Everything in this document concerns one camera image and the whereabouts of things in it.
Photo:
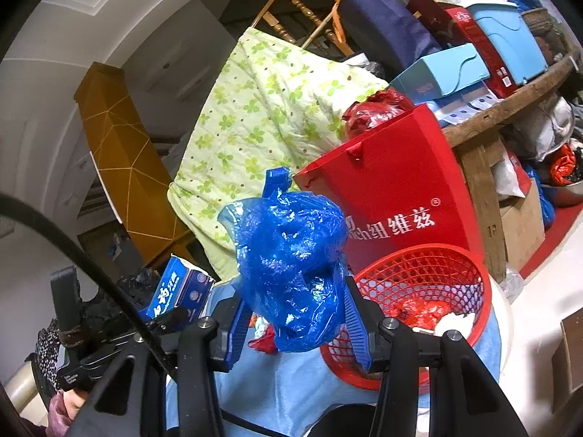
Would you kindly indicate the yellow wooden furniture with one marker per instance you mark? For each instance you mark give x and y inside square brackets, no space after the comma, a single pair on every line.
[129,167]

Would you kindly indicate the navy blue cushion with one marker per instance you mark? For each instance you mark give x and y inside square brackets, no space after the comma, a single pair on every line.
[387,32]

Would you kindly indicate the green floral quilt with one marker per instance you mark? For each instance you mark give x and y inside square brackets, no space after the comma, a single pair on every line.
[273,105]

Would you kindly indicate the person's left hand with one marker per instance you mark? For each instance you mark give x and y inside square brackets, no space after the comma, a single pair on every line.
[73,401]

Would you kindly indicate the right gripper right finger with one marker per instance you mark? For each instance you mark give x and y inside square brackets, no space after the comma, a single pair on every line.
[362,319]

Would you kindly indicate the wooden chair frame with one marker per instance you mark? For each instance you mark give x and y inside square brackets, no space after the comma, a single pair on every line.
[308,24]

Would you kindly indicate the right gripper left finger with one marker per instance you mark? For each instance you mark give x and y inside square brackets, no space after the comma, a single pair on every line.
[233,318]

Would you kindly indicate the red gift box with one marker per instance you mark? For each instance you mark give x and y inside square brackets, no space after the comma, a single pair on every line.
[462,28]

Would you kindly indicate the blue plastic bag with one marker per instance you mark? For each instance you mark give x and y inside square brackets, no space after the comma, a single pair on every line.
[289,248]

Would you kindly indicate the blue bed blanket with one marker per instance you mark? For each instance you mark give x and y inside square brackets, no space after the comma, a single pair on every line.
[288,392]

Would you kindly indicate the red plastic bag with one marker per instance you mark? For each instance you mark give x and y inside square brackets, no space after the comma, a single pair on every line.
[420,313]

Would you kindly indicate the red mesh trash basket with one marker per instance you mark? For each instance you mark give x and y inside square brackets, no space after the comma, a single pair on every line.
[435,272]

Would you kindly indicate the light blue storage box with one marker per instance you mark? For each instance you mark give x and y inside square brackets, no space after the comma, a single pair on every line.
[509,34]

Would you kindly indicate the light blue flat box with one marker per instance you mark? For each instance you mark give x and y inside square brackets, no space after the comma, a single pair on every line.
[441,74]

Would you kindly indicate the dark clothes pile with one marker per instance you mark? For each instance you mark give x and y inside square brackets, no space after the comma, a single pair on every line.
[102,318]

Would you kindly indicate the red white crumpled bag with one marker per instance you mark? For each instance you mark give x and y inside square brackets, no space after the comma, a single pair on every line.
[460,322]

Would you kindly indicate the red paper shopping bag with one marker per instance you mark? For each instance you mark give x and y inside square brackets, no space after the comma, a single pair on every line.
[399,186]

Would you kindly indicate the wooden table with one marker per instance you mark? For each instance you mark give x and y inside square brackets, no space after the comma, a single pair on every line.
[478,146]

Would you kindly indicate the cardboard box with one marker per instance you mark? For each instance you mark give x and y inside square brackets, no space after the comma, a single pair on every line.
[523,227]

